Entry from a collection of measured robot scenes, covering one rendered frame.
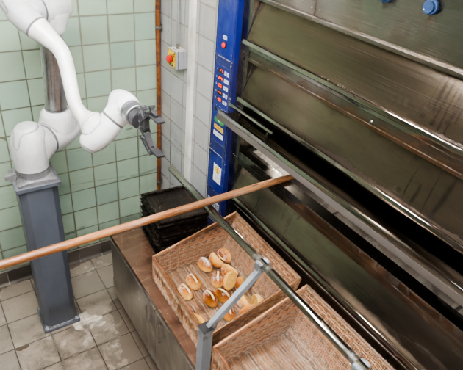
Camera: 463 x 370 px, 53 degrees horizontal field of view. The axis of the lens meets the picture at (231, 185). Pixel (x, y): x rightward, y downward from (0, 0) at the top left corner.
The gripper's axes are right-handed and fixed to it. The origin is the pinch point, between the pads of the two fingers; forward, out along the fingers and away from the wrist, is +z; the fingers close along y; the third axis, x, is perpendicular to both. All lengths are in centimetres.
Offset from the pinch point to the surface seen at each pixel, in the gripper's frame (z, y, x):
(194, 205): 7.2, 28.7, -11.4
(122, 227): 7.3, 28.9, 18.5
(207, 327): 44, 54, 3
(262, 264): 45, 32, -18
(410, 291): 79, 32, -55
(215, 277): -2, 85, -31
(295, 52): 5, -27, -54
